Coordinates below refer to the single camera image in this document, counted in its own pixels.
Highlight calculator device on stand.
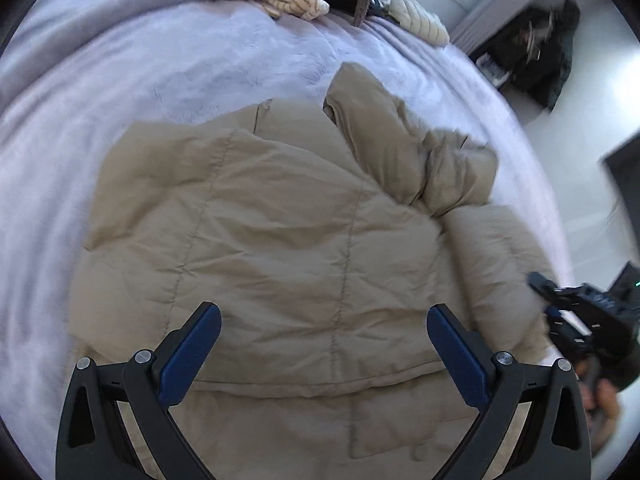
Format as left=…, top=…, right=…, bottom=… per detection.
left=475, top=53, right=512, bottom=89

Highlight lavender plush bed blanket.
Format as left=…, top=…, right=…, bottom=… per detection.
left=1, top=0, right=570, bottom=479

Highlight black clothes pile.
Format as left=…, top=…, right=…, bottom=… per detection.
left=472, top=0, right=580, bottom=110

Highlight cream ribbed pillow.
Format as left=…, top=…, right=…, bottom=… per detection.
left=384, top=0, right=450, bottom=47

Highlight beige puffer down jacket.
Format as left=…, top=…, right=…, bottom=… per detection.
left=70, top=63, right=551, bottom=479

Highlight dark monitor screen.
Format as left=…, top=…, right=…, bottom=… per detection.
left=604, top=132, right=640, bottom=230

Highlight person's right hand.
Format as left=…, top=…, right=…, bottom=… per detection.
left=574, top=361, right=622, bottom=456

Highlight grey ribbed curtain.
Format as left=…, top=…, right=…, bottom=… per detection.
left=449, top=0, right=576, bottom=57

